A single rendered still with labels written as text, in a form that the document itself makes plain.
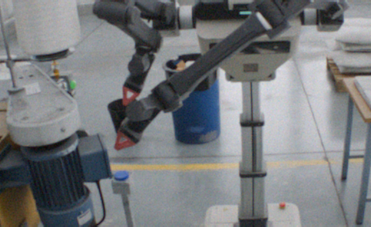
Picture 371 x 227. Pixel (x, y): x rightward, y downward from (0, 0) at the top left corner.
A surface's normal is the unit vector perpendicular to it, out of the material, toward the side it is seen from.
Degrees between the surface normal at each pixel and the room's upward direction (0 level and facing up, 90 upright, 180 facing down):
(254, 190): 90
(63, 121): 91
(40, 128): 90
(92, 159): 90
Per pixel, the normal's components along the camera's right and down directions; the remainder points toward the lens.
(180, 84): -0.44, 0.11
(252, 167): -0.10, 0.41
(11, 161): -0.08, -0.91
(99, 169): 0.32, 0.36
